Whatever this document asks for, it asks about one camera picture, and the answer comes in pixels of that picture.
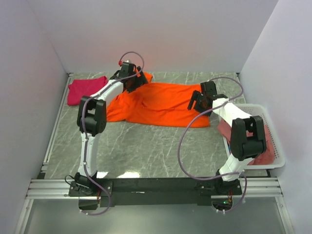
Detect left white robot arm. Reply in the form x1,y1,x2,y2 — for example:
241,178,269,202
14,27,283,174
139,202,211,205
74,61,148,196

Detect dusty pink t shirt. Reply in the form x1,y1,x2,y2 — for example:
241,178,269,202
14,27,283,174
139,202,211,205
216,120,275,166

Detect orange t shirt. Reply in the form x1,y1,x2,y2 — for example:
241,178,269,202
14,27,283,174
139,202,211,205
106,73,200,127

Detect folded magenta t shirt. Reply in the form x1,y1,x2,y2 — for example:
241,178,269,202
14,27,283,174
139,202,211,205
67,76,108,106

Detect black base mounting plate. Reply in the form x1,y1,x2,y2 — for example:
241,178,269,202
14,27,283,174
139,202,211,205
69,177,243,210

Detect white plastic laundry basket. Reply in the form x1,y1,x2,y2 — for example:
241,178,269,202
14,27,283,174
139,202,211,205
219,104,285,170

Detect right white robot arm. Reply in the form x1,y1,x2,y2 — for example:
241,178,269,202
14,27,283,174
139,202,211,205
187,81,267,195

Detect aluminium frame rail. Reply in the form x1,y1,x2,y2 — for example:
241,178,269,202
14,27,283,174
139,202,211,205
14,73,295,234

